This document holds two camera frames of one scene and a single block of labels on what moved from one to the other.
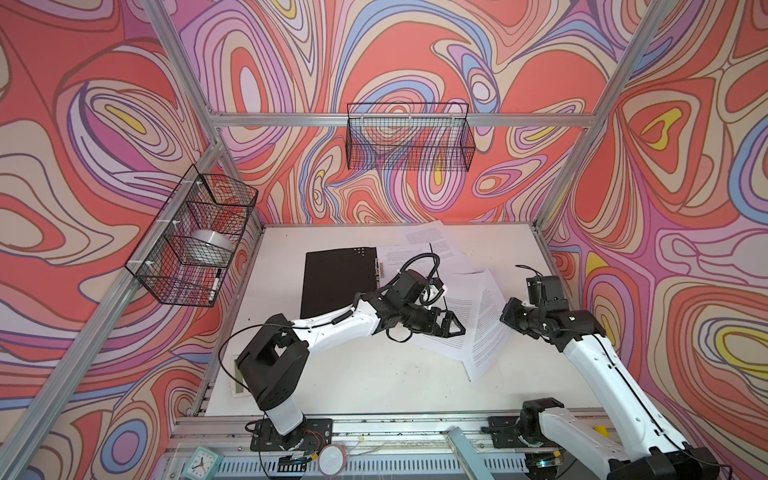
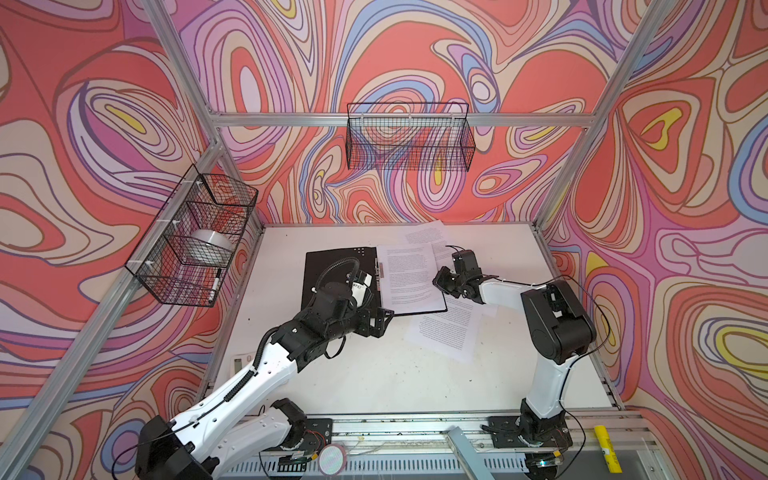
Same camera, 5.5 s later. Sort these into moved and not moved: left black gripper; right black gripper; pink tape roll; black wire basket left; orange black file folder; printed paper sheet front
Moved: right black gripper; left black gripper
Not moved: pink tape roll; orange black file folder; black wire basket left; printed paper sheet front
